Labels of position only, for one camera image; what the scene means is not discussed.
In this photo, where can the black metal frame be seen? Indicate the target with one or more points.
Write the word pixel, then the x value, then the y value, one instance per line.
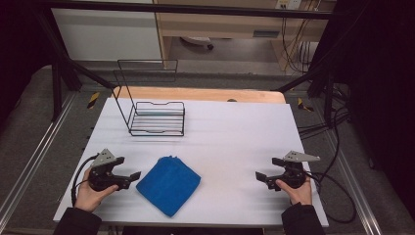
pixel 182 9

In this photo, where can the person's left hand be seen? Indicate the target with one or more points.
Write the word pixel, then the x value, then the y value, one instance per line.
pixel 89 196

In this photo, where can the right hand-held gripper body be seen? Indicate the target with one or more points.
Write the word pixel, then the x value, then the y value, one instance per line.
pixel 291 174

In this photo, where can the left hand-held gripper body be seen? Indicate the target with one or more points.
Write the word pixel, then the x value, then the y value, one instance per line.
pixel 105 178

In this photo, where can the white cabinet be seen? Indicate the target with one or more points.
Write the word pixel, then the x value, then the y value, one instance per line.
pixel 107 32

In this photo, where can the wooden table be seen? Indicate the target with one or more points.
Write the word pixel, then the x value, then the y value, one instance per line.
pixel 195 94

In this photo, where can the person's right hand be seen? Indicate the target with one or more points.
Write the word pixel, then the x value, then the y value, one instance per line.
pixel 298 194

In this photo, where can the blue folded towel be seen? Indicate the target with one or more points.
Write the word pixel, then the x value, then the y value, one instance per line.
pixel 168 186

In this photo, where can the white wall socket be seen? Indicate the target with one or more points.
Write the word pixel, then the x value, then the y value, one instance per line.
pixel 288 4

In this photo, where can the aluminium floor rail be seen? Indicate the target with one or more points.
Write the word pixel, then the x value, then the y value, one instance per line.
pixel 36 156
pixel 355 189

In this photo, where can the chair base with caster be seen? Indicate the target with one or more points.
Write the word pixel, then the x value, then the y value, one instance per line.
pixel 197 41

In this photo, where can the yellow black tape strip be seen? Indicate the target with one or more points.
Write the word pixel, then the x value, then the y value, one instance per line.
pixel 93 100
pixel 304 105

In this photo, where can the light wooden desk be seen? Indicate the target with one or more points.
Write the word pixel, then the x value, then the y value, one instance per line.
pixel 228 26

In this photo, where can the white table cover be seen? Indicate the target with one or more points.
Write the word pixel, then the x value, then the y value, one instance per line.
pixel 228 140

